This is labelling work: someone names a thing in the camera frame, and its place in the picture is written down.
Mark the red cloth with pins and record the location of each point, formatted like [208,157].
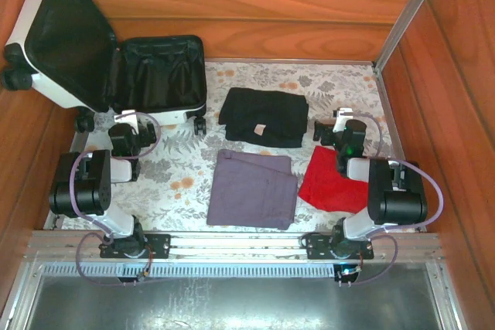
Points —
[328,187]

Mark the black garment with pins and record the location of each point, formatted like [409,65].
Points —
[263,113]

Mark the purple trousers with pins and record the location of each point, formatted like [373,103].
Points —
[251,191]

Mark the white hard-shell suitcase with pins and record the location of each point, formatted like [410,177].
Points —
[46,75]

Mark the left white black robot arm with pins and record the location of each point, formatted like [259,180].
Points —
[120,225]

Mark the floral table mat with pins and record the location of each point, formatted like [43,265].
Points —
[174,198]

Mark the small green-lit circuit board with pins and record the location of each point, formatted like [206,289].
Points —
[348,271]

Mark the shiny metal sheet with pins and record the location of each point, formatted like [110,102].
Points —
[232,303]

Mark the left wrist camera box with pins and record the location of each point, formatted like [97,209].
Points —
[127,118]

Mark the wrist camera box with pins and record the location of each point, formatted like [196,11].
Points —
[127,118]
[342,115]

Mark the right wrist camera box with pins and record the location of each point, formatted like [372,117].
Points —
[342,115]

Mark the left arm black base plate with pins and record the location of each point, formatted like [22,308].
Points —
[158,245]

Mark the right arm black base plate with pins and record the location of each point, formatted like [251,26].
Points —
[319,247]

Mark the aluminium mounting rail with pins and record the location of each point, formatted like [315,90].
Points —
[239,247]

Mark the aluminium corner post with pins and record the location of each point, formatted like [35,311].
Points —
[410,9]

